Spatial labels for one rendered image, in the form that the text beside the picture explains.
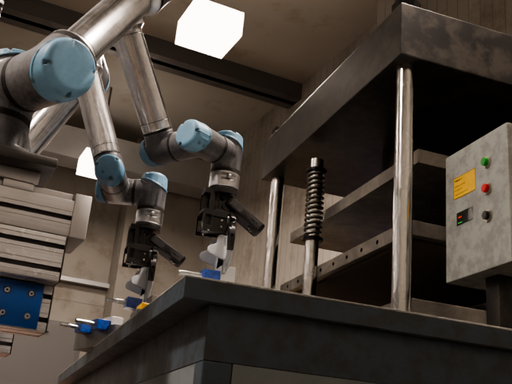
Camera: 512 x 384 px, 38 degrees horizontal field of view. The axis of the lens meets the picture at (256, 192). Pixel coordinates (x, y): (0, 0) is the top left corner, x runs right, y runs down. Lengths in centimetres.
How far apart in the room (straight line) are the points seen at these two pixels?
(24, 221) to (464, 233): 127
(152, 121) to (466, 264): 97
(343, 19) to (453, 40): 538
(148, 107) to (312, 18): 620
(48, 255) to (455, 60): 160
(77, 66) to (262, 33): 686
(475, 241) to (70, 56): 124
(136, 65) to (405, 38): 101
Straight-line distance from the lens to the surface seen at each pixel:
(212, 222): 177
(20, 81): 150
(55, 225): 148
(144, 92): 185
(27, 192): 149
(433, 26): 261
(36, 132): 220
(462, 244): 222
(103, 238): 1112
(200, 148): 177
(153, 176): 209
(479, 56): 266
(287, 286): 326
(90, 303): 1090
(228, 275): 177
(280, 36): 830
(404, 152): 239
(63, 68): 146
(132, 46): 186
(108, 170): 195
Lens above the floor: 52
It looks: 20 degrees up
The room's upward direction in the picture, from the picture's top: 5 degrees clockwise
